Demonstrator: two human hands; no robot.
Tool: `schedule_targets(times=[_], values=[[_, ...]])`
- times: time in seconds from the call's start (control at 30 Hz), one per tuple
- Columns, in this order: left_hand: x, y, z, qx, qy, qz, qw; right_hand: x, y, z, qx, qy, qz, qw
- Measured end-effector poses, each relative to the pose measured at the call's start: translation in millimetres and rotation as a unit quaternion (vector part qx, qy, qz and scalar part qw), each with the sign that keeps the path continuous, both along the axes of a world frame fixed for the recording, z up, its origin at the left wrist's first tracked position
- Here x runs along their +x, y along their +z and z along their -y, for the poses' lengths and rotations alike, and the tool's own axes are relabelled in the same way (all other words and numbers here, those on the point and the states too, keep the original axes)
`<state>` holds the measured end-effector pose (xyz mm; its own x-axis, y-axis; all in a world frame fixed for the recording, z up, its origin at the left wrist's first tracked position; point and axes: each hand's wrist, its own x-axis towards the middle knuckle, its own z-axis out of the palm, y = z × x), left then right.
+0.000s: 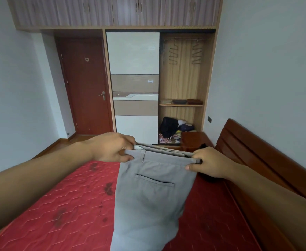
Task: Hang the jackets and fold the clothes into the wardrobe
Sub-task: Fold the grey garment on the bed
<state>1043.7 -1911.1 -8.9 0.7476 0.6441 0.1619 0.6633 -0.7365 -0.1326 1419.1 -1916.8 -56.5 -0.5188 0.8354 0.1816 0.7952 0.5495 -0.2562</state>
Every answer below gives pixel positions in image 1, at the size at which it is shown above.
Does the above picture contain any wooden wardrobe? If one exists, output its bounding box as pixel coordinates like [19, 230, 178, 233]
[6, 0, 224, 147]

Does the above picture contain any person's left hand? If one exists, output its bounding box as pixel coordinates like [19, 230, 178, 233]
[83, 132, 138, 163]

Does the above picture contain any wooden headboard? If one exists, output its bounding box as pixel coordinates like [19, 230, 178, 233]
[215, 118, 306, 251]

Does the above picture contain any black folded cloth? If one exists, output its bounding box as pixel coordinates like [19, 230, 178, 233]
[159, 116, 179, 139]

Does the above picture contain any reddish brown room door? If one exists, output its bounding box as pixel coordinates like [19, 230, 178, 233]
[54, 36, 114, 136]

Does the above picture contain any person's right hand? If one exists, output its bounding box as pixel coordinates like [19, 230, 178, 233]
[185, 146, 239, 180]

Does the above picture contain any wavy metal trouser hanger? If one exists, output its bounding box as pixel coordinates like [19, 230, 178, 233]
[168, 40, 179, 65]
[191, 40, 203, 65]

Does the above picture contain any wooden nightstand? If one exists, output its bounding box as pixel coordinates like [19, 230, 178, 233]
[180, 132, 214, 152]

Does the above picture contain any red quilted mattress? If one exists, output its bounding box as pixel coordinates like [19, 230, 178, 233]
[0, 160, 262, 251]

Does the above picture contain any person's right forearm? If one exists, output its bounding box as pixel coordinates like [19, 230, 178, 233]
[226, 164, 306, 251]

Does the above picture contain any person's left forearm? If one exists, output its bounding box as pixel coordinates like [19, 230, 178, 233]
[0, 142, 96, 239]

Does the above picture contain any white grey sliding wardrobe door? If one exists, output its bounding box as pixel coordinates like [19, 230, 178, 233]
[106, 32, 160, 145]

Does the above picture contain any black bag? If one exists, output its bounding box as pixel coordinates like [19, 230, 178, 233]
[198, 143, 223, 184]

